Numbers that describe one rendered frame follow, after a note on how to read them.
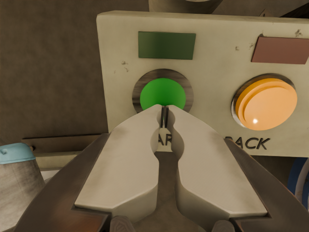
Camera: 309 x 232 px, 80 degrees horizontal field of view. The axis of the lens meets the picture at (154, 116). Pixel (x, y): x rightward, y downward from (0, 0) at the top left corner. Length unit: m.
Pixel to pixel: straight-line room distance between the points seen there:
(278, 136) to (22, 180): 0.51
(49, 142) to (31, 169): 0.33
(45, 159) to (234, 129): 0.70
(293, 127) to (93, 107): 0.70
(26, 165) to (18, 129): 0.42
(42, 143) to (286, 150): 0.83
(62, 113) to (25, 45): 0.29
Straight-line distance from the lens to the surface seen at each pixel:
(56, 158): 0.77
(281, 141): 0.19
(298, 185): 0.47
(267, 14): 0.86
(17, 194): 0.55
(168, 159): 0.82
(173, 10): 0.29
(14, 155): 0.54
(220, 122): 0.16
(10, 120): 0.96
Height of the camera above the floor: 0.74
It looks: 79 degrees down
